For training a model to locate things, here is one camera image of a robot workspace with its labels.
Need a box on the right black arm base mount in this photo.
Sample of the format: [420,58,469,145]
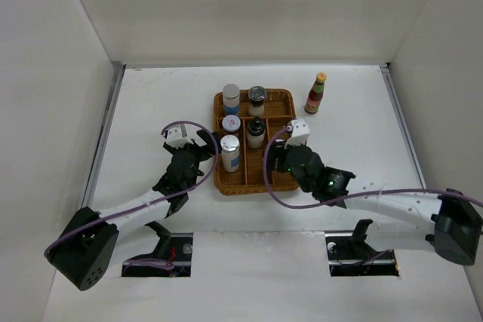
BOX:
[325,219,399,277]

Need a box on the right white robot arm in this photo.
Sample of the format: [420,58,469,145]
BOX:
[263,140,482,265]

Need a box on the red sauce bottle yellow cap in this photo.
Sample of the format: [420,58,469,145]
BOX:
[304,72,327,114]

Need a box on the black cap white bottle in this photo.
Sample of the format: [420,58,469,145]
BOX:
[247,117,266,149]

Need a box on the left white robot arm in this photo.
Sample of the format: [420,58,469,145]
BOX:
[44,124,221,291]

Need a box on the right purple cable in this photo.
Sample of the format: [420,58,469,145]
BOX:
[263,125,483,210]

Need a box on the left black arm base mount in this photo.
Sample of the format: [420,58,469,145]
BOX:
[121,222,194,278]

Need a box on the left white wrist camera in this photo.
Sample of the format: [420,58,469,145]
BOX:
[162,124,192,149]

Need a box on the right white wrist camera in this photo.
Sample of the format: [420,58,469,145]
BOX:
[285,118,310,149]

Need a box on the silver-lid white blue jar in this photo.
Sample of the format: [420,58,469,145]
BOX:
[220,135,240,173]

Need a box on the purple cable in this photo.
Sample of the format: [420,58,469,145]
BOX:
[263,125,483,210]
[44,120,220,272]

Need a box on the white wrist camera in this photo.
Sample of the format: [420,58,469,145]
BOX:
[162,124,192,149]
[285,118,310,149]

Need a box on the silver-lid blue label jar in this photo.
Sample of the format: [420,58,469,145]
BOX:
[222,84,240,115]

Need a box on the jar with red-white lid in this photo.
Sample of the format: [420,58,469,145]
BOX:
[221,115,242,136]

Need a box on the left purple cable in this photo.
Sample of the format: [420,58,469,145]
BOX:
[44,120,220,272]

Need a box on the brown wicker divided tray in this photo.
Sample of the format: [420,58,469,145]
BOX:
[213,88,307,197]

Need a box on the clear-lid pepper shaker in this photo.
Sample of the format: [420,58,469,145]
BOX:
[248,86,266,117]

